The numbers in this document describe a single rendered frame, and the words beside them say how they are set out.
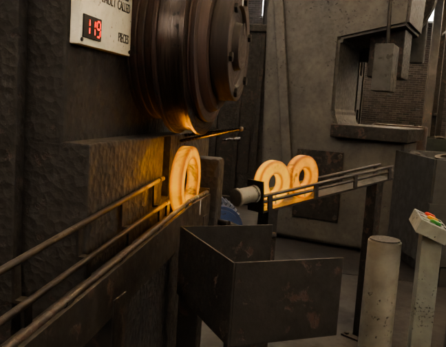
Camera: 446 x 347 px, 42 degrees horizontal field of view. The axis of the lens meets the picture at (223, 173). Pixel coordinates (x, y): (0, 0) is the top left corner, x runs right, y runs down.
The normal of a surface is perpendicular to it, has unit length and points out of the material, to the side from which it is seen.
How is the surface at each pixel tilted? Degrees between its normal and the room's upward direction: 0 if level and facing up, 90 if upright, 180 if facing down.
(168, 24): 84
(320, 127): 90
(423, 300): 90
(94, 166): 90
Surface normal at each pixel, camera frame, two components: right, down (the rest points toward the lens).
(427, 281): -0.22, 0.10
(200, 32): 0.25, 0.07
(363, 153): -0.44, 0.07
